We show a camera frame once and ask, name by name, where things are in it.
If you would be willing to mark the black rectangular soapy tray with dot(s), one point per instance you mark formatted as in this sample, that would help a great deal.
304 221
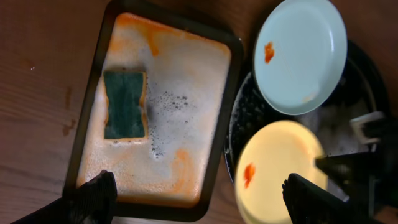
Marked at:
191 74

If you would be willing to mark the black round tray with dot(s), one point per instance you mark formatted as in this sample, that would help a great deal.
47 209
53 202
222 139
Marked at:
360 91

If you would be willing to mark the mint plate at back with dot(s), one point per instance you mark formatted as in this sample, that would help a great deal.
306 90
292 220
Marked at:
299 55

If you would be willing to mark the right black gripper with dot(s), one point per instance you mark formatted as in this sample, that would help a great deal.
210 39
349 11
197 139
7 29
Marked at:
374 170

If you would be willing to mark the yellow plate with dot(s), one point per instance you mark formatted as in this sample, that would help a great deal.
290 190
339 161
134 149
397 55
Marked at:
269 157

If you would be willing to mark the green yellow sponge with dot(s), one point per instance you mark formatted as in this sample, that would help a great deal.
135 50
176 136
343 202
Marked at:
125 97

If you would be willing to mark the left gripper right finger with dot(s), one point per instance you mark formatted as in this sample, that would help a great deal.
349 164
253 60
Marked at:
308 203

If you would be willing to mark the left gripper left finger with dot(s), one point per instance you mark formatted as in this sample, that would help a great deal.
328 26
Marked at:
93 202

